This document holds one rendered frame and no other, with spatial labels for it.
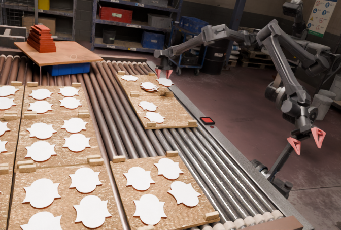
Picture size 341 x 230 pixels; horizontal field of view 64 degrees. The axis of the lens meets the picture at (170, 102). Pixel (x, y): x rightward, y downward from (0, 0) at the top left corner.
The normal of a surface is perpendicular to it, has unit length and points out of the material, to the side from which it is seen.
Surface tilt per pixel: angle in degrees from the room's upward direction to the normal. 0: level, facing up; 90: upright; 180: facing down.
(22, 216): 0
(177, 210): 0
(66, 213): 0
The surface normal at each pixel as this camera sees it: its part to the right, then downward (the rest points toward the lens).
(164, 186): 0.18, -0.89
